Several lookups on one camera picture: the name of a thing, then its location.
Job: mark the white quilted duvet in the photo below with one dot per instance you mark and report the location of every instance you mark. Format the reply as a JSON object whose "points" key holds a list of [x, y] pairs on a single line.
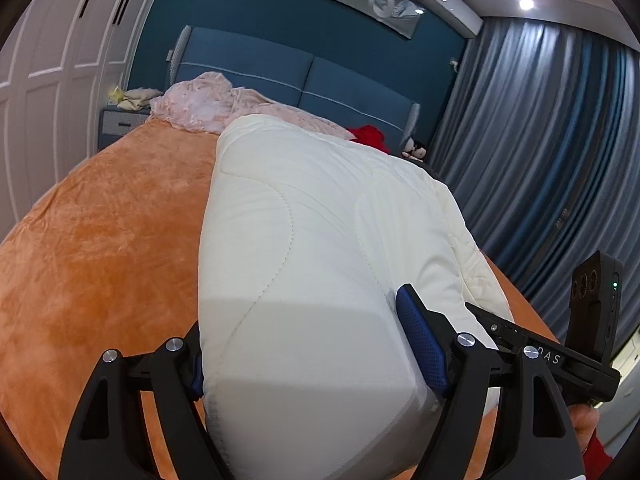
{"points": [[300, 260]]}

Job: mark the grey blue curtain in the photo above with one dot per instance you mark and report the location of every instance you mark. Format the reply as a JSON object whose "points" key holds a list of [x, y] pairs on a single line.
{"points": [[525, 135]]}

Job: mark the red garment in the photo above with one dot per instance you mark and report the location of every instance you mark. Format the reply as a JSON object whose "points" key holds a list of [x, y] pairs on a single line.
{"points": [[367, 136]]}

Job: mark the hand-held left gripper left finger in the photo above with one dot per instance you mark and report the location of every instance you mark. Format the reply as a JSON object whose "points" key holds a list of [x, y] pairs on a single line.
{"points": [[196, 380]]}

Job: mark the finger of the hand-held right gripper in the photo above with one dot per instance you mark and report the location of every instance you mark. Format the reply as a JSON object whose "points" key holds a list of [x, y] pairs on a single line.
{"points": [[492, 325]]}

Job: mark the cream cloth on nightstand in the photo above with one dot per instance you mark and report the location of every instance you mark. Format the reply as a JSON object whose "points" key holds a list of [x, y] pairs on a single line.
{"points": [[135, 99]]}

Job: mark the person's red-sleeved right forearm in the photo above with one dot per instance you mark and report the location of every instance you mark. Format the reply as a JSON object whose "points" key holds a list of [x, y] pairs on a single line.
{"points": [[597, 460]]}

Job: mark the pink crumpled cloth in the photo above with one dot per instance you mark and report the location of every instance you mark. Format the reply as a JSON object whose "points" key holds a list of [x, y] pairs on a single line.
{"points": [[200, 105]]}

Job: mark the orange plush bed blanket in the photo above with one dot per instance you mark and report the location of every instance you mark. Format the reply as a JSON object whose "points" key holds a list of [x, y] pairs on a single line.
{"points": [[100, 240]]}

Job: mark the white panelled wardrobe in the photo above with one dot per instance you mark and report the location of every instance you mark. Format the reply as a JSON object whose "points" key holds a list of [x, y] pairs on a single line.
{"points": [[50, 60]]}

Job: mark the grey nightstand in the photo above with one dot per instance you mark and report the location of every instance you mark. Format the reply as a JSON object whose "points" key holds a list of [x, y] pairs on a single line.
{"points": [[115, 122]]}

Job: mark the blue padded headboard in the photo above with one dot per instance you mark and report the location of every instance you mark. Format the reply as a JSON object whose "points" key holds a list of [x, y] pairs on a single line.
{"points": [[250, 60]]}

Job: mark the person's right hand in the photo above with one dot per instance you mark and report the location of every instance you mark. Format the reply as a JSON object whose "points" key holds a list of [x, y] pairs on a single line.
{"points": [[585, 422]]}

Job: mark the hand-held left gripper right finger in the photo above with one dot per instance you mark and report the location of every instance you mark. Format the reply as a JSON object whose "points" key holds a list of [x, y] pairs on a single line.
{"points": [[425, 345]]}

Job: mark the white wall socket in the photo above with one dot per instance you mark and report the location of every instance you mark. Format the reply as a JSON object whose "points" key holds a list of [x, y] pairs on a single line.
{"points": [[454, 63]]}

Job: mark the plush toy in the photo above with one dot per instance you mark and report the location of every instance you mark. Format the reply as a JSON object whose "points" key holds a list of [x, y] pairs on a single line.
{"points": [[415, 149]]}

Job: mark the round ceiling light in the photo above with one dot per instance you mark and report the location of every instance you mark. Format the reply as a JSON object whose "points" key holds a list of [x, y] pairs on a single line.
{"points": [[525, 3]]}

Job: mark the white air conditioner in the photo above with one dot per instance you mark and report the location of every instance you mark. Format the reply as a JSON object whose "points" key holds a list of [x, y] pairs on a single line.
{"points": [[440, 0]]}

